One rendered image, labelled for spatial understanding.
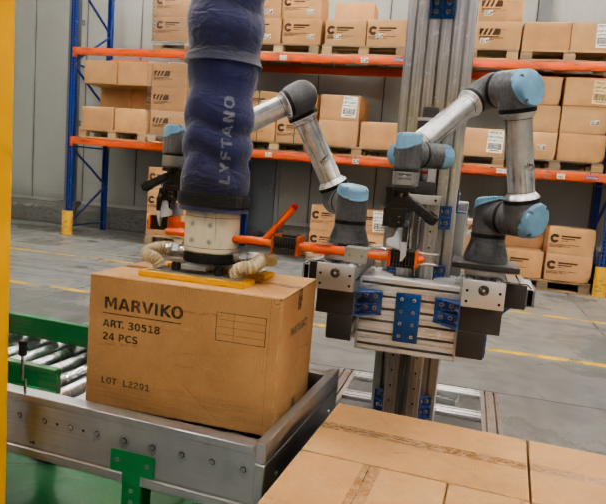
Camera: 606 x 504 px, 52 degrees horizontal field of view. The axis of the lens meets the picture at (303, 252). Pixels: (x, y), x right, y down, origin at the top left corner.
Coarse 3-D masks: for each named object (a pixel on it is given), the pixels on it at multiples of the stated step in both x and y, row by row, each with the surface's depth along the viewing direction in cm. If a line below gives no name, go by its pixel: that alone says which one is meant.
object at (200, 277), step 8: (176, 264) 186; (144, 272) 185; (152, 272) 184; (160, 272) 184; (168, 272) 184; (176, 272) 184; (184, 272) 184; (192, 272) 185; (200, 272) 187; (208, 272) 188; (216, 272) 183; (176, 280) 182; (184, 280) 182; (192, 280) 181; (200, 280) 180; (208, 280) 180; (216, 280) 179; (224, 280) 179; (232, 280) 179; (240, 280) 181; (248, 280) 183; (240, 288) 177
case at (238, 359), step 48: (96, 288) 183; (144, 288) 179; (192, 288) 175; (288, 288) 185; (96, 336) 185; (144, 336) 181; (192, 336) 177; (240, 336) 173; (288, 336) 179; (96, 384) 186; (144, 384) 182; (192, 384) 178; (240, 384) 174; (288, 384) 185
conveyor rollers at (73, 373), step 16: (16, 336) 250; (16, 352) 236; (32, 352) 233; (48, 352) 240; (64, 352) 236; (80, 352) 244; (64, 368) 222; (80, 368) 219; (64, 384) 209; (80, 384) 205; (160, 416) 184; (240, 432) 176
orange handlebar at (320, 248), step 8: (176, 224) 224; (184, 224) 223; (168, 232) 194; (176, 232) 193; (232, 240) 189; (240, 240) 188; (248, 240) 188; (256, 240) 187; (264, 240) 187; (304, 248) 183; (312, 248) 183; (320, 248) 182; (328, 248) 182; (336, 248) 181; (344, 248) 181; (368, 256) 179; (376, 256) 178; (384, 256) 177
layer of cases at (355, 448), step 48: (336, 432) 183; (384, 432) 185; (432, 432) 188; (480, 432) 191; (288, 480) 152; (336, 480) 154; (384, 480) 156; (432, 480) 158; (480, 480) 160; (528, 480) 168; (576, 480) 164
